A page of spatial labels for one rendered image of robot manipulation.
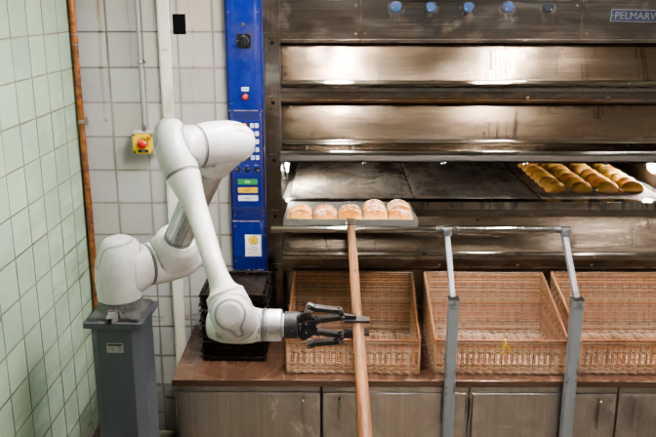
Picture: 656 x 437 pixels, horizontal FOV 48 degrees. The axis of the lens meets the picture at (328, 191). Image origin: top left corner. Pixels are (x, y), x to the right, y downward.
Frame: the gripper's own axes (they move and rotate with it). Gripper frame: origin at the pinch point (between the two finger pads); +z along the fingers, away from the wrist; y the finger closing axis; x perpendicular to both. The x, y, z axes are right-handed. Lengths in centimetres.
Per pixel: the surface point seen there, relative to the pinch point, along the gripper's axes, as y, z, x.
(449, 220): 11, 47, -139
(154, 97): -45, -86, -137
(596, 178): -4, 122, -163
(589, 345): 48, 98, -87
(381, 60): -62, 14, -138
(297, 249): 24, -23, -135
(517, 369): 58, 69, -87
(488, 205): 3, 64, -137
